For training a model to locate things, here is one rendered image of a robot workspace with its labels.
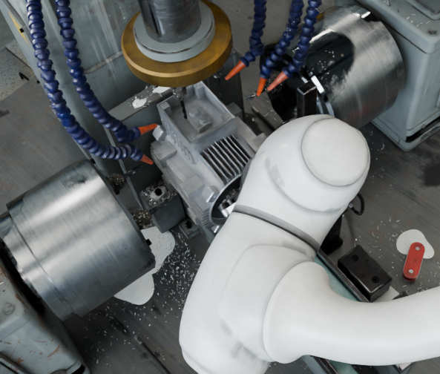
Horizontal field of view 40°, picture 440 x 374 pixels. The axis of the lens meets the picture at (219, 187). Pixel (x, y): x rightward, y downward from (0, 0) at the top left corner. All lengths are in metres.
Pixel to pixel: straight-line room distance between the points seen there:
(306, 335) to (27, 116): 1.27
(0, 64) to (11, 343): 1.55
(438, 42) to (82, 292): 0.80
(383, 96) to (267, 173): 0.67
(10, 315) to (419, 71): 0.89
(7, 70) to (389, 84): 1.57
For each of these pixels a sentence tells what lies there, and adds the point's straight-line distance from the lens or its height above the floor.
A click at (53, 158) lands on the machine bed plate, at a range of 1.60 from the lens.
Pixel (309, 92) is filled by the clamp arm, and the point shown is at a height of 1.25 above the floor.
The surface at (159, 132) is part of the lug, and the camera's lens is 1.19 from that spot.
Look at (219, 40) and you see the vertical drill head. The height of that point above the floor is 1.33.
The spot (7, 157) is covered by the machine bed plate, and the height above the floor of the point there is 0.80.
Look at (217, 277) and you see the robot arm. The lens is 0.60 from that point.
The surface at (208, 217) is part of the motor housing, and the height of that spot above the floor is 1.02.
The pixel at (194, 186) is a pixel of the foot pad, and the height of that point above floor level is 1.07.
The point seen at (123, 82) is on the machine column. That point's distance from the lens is 1.27.
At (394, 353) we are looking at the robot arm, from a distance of 0.55.
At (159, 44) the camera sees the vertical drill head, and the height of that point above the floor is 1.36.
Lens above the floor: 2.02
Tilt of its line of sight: 58 degrees down
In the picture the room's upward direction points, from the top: 12 degrees counter-clockwise
